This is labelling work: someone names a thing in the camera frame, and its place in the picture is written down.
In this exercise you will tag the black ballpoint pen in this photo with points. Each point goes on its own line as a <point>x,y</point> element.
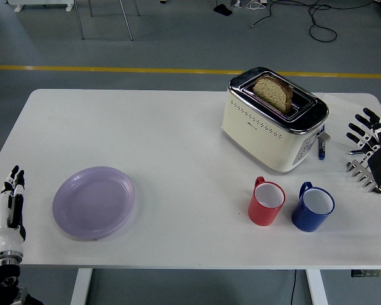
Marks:
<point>352,152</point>

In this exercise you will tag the cream and chrome toaster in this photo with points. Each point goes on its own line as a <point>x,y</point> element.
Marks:
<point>257,139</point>

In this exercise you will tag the black floor pedal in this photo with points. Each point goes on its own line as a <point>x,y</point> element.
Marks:
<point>223,10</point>

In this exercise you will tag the black table control panel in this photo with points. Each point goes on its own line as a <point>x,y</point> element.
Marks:
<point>371,273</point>

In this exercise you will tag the silver metal toast rack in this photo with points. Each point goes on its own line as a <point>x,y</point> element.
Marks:
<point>357,173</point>

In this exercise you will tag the blue enamel mug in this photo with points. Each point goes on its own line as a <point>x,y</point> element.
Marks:
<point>308,220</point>

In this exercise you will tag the brown bread slice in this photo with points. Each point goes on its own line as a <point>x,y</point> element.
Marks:
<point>271,92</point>

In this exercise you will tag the purple plastic plate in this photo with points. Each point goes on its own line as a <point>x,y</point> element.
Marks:
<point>93,203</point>

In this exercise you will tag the red enamel mug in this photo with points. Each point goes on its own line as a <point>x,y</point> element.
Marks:
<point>262,216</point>

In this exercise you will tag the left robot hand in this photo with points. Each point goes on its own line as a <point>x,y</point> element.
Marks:
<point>6,241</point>

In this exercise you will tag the white table leg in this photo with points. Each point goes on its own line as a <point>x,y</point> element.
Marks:
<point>81,289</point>
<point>317,289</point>

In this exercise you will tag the white furniture base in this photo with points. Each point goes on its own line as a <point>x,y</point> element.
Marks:
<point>41,3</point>

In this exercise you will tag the blue marker pen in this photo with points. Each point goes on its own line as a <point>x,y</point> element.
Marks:
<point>321,151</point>

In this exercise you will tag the grey metal frame legs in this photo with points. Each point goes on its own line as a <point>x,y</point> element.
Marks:
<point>79,22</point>

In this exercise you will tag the white paper sheet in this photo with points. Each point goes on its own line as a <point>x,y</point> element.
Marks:
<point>343,120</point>

